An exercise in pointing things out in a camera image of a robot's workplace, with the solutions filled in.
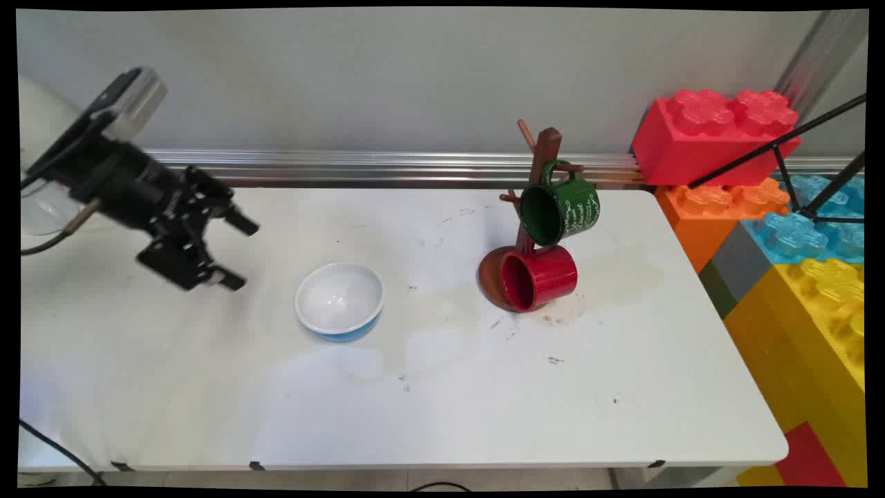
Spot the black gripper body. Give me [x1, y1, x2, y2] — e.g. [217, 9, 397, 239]
[59, 136, 189, 239]

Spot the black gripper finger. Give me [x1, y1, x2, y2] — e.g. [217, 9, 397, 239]
[136, 232, 248, 292]
[181, 166, 261, 237]

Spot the green enamel mug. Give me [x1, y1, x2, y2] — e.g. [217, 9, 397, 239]
[519, 160, 601, 248]

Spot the clear plastic cup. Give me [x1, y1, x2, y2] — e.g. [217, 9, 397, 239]
[21, 178, 71, 237]

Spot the white and blue bowl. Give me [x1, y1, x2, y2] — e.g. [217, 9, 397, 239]
[295, 261, 385, 342]

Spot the brown wooden mug tree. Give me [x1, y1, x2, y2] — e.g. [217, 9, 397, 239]
[477, 119, 585, 313]

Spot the red mug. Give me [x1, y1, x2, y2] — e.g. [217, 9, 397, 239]
[499, 243, 579, 313]

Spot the orange giant toy brick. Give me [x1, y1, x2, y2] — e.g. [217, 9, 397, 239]
[655, 178, 792, 274]

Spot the dark green giant toy brick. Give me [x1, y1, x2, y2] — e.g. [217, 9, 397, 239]
[698, 259, 739, 320]

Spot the light blue giant toy brick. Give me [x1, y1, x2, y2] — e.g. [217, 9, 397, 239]
[743, 173, 865, 265]

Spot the yellow giant toy brick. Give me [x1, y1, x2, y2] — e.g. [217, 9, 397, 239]
[723, 257, 866, 486]

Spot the small red giant toy brick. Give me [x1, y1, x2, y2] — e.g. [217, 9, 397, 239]
[774, 422, 848, 486]

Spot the horizontal aluminium rail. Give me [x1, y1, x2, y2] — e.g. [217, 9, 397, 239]
[142, 149, 865, 191]

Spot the thick black cable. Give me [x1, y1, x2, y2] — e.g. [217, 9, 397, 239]
[19, 418, 106, 486]

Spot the slanted aluminium post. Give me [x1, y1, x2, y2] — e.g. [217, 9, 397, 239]
[774, 10, 868, 122]

